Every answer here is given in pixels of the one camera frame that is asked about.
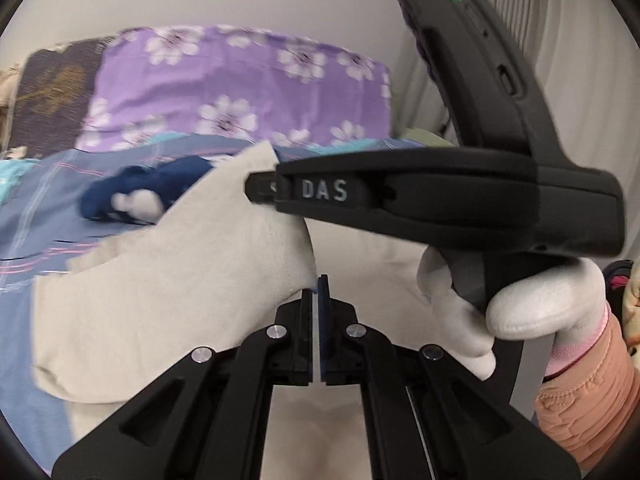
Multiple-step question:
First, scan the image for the beige sweater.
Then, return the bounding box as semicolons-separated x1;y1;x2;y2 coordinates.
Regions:
30;138;497;480

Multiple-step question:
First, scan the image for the blue striped bed sheet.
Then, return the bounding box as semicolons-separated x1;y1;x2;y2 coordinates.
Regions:
1;136;426;469

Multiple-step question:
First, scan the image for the dark tree pattern pillow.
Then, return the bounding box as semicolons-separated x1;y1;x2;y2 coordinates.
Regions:
8;36;112;158

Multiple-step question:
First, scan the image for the purple floral bed cover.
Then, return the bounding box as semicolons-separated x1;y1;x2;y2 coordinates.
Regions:
76;25;392;152

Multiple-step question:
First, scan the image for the navy star fleece garment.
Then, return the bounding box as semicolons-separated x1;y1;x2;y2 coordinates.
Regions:
79;156;213;224

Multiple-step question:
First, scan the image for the beige cushion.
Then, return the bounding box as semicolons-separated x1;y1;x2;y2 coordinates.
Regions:
0;64;22;112

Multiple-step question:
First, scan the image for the right hand white glove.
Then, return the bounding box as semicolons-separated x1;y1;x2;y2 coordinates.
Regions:
416;247;610;380

